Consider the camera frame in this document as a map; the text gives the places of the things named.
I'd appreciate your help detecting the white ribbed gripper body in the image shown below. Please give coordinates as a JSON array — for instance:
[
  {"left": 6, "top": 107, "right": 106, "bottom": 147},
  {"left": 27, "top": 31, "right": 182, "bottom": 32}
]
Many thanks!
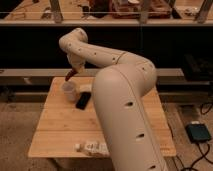
[{"left": 67, "top": 53, "right": 86, "bottom": 74}]

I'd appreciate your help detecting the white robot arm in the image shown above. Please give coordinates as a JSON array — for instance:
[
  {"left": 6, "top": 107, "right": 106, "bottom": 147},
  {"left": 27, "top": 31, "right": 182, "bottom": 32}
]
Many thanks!
[{"left": 59, "top": 28, "right": 168, "bottom": 171}]

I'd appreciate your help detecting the white ceramic cup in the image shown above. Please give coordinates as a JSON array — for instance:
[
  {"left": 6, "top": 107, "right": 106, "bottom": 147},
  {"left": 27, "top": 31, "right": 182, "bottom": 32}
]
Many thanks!
[{"left": 61, "top": 81, "right": 77, "bottom": 102}]

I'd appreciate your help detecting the black smartphone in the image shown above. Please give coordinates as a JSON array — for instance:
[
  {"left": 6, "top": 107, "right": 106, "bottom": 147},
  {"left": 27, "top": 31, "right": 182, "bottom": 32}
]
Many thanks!
[{"left": 76, "top": 92, "right": 91, "bottom": 110}]

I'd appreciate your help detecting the wooden table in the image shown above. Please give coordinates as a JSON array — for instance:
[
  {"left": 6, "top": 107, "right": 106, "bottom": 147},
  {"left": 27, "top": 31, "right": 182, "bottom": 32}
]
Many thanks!
[{"left": 27, "top": 76, "right": 177, "bottom": 171}]

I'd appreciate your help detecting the long wooden bench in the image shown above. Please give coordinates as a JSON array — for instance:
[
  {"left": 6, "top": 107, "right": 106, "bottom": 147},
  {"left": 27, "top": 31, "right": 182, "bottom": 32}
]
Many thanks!
[{"left": 0, "top": 68, "right": 185, "bottom": 87}]

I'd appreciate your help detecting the white printed carton box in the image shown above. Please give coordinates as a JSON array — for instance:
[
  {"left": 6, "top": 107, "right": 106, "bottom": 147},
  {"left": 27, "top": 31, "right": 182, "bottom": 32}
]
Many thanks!
[{"left": 74, "top": 141, "right": 110, "bottom": 157}]

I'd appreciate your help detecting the black foot pedal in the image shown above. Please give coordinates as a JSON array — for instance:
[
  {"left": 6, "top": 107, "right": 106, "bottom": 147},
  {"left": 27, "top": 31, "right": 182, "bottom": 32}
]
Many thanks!
[{"left": 185, "top": 124, "right": 212, "bottom": 143}]

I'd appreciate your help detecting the black floor cable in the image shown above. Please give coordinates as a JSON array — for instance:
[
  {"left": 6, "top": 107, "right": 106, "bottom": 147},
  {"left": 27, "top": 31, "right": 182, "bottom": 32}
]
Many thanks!
[{"left": 176, "top": 99, "right": 213, "bottom": 171}]

